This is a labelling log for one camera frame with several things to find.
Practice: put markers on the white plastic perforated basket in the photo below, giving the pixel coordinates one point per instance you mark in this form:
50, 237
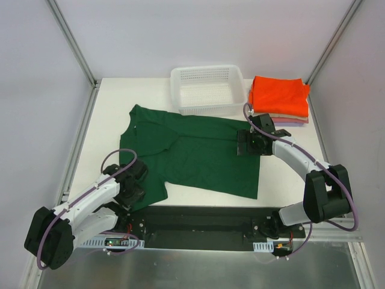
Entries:
215, 90

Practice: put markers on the right aluminium table rail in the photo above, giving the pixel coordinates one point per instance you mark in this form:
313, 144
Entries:
326, 105

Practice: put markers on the folded lavender t shirt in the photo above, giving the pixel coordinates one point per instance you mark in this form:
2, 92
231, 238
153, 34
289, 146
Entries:
290, 124

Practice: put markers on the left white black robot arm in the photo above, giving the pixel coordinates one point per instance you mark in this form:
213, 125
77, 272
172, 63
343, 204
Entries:
55, 233

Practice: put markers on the aluminium frame post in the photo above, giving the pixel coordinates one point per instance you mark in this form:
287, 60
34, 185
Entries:
71, 41
332, 43

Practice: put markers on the aluminium frame post left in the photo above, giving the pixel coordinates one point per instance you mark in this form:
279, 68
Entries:
71, 41

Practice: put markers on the right white cable duct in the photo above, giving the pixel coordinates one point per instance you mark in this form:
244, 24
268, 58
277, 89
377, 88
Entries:
263, 247

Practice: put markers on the folded orange t shirt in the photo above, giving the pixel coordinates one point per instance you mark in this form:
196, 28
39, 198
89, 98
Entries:
279, 96

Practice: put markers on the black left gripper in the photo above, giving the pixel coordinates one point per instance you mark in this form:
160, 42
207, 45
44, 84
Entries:
138, 186

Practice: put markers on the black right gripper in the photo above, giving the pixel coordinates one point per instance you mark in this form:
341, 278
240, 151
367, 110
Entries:
240, 142

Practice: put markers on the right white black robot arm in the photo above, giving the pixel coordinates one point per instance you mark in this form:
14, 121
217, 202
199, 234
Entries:
327, 193

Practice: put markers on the dark green t shirt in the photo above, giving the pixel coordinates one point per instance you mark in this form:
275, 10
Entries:
192, 151

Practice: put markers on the folded pink t shirt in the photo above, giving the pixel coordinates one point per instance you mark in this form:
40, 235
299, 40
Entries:
285, 119

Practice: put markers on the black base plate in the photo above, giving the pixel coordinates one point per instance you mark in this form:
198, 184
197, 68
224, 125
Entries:
204, 228

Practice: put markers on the aluminium frame post right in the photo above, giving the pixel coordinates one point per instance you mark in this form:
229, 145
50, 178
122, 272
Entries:
332, 43

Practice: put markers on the folded beige t shirt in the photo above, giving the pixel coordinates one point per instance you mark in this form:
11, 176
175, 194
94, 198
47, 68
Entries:
288, 116

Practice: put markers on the left white cable duct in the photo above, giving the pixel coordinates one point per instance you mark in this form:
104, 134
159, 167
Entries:
112, 243

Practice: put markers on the left aluminium table rail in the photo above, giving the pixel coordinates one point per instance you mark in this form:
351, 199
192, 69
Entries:
75, 152

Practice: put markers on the white cable duct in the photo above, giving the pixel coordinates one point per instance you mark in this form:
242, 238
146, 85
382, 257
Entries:
112, 243
263, 247

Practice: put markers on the aluminium table rail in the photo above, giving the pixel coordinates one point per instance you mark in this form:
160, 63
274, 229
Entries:
326, 105
75, 152

